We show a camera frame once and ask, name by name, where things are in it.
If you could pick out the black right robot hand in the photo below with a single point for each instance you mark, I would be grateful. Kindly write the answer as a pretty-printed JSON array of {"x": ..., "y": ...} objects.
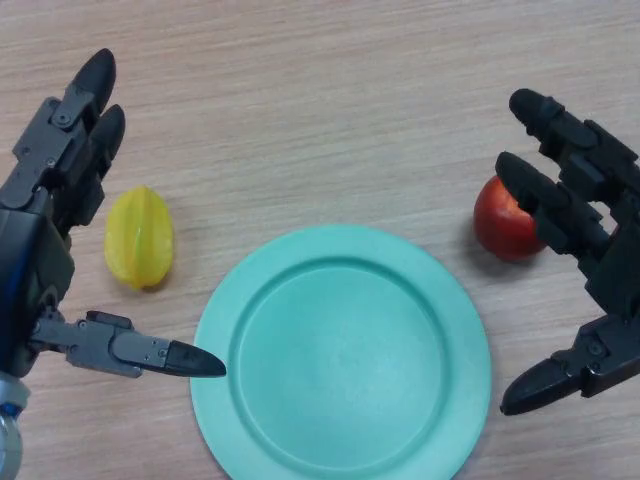
[{"x": 585, "y": 215}]

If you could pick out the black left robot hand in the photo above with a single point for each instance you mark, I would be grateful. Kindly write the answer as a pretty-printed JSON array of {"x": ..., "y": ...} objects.
[{"x": 45, "y": 165}]

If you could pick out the red apple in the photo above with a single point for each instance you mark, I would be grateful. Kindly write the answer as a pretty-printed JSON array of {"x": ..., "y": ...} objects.
[{"x": 505, "y": 227}]

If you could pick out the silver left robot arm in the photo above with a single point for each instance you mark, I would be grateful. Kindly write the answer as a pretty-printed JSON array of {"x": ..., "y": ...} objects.
[{"x": 9, "y": 430}]

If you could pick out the green round plate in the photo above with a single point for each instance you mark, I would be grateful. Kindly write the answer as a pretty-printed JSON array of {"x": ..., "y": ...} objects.
[{"x": 345, "y": 355}]

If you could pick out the yellow starfruit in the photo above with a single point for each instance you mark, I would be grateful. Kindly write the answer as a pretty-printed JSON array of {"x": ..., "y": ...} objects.
[{"x": 140, "y": 237}]

